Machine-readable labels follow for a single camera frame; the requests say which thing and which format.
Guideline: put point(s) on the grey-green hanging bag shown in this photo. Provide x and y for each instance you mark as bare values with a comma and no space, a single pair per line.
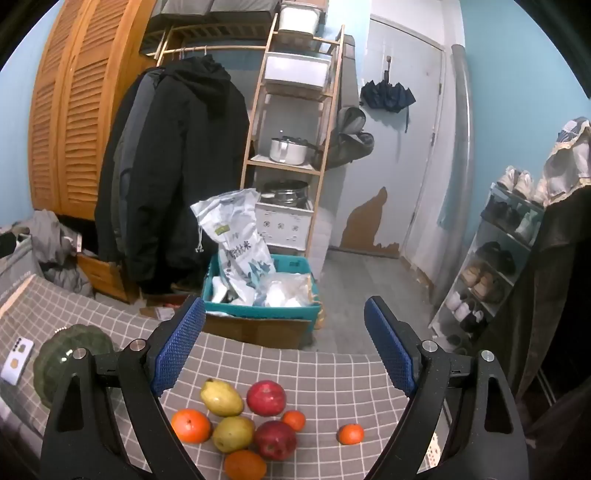
346,143

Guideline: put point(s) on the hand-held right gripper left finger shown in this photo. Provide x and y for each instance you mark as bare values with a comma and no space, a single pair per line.
178,346

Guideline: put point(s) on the wooden drawer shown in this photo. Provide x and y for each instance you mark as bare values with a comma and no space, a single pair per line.
106,277

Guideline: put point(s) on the black hooded coat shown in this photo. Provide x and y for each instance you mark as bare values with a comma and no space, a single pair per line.
184,161

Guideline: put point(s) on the pile of grey clothes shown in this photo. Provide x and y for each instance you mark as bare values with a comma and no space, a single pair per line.
51,240

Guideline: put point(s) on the white shoe rack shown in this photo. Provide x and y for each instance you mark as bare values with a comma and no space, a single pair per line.
461,267

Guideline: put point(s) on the red apple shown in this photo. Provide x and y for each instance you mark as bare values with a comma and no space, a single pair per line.
266,398
275,439

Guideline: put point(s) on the steel cooking pot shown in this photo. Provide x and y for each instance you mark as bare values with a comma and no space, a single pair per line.
286,151

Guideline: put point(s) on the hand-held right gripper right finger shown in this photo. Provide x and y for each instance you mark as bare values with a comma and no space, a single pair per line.
390,344

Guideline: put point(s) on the lace-trimmed cloth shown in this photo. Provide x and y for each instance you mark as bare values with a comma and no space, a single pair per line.
565,170

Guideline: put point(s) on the steel steamer pot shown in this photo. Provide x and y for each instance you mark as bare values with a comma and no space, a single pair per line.
284,191

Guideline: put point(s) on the white storage box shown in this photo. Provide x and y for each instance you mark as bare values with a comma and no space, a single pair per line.
298,71
298,18

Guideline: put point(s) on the teal plastic crate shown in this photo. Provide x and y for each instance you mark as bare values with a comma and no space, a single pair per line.
258,311

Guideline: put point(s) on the clear plastic bag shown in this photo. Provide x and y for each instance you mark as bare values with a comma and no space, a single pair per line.
286,290

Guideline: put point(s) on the cardboard box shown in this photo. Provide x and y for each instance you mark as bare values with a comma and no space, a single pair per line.
258,330

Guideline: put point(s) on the large orange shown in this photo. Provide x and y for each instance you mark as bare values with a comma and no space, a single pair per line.
244,465
191,425

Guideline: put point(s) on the wooden louvered wardrobe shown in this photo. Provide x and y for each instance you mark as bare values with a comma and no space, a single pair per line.
69,115

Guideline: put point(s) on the dark blue umbrella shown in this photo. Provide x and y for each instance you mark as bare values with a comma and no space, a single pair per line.
385,94

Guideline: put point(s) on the dark storage bag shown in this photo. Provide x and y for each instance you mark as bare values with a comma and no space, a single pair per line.
207,9

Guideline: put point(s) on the grey jacket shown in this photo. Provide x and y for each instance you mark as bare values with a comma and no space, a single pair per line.
131,152

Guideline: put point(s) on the green glass bowl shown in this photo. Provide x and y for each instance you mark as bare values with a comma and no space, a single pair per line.
55,355

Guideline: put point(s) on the grey fabric storage box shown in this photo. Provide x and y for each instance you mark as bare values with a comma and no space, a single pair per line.
18,277

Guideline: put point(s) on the silver vertical pipe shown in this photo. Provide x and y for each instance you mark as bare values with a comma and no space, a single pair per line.
461,161

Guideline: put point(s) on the wooden clothes rail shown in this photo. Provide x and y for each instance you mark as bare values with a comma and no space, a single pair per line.
217,47

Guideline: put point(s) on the white perforated basket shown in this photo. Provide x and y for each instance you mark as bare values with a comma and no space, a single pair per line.
281,226

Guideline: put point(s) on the white printed rice bag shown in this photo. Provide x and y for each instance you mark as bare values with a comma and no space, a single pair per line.
235,240

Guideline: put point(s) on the pale door with peeling paint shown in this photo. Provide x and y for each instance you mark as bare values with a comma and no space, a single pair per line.
397,161

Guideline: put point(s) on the small mandarin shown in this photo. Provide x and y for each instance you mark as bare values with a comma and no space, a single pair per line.
350,434
294,420

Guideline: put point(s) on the grey checkered cloth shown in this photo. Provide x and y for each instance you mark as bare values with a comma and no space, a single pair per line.
300,369

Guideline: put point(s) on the yellow-green pear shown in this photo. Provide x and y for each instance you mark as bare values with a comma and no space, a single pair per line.
233,434
221,397

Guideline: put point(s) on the white lace table cover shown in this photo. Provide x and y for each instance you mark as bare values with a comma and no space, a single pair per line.
434,454

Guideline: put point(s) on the wooden shelf rack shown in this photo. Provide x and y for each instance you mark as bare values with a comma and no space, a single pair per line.
277,166

